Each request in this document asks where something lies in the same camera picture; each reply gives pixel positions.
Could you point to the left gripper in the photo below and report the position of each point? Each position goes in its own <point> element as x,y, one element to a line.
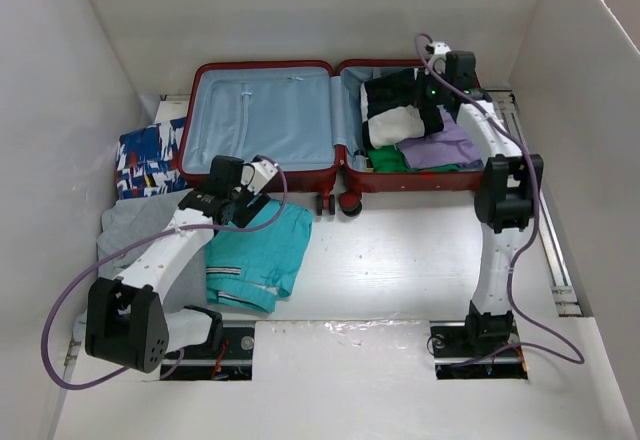
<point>254,204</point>

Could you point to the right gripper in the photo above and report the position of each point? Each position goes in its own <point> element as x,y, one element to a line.
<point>420,98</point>

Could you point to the black white checkered blanket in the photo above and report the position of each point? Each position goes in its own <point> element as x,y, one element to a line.
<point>388,116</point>

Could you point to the purple t-shirt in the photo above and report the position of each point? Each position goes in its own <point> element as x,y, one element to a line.
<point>450,147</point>

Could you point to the teal shorts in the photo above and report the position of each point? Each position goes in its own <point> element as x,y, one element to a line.
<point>254,270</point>

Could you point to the green t-shirt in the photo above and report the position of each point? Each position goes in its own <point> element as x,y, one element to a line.
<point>389,159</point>

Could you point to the small clear bottle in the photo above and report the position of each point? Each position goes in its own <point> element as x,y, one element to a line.
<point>359,161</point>

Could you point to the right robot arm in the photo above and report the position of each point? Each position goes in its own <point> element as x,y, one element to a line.
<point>506,203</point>

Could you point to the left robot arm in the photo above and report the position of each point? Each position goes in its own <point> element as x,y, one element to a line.
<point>126,322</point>

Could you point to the red open suitcase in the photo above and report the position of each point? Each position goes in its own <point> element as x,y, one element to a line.
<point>304,115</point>

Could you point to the blue white patterned garment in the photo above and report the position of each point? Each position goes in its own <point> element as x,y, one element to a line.
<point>147,161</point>

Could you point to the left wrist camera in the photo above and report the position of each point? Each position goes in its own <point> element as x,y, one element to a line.
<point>257,174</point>

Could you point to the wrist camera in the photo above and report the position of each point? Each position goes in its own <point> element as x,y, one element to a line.
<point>436,51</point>
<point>257,174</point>

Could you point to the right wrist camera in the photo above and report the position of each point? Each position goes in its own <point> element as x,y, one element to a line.
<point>436,51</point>

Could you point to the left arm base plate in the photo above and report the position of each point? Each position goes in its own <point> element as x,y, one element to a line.
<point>232,361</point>

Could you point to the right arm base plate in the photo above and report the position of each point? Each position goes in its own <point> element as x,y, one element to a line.
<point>455,358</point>

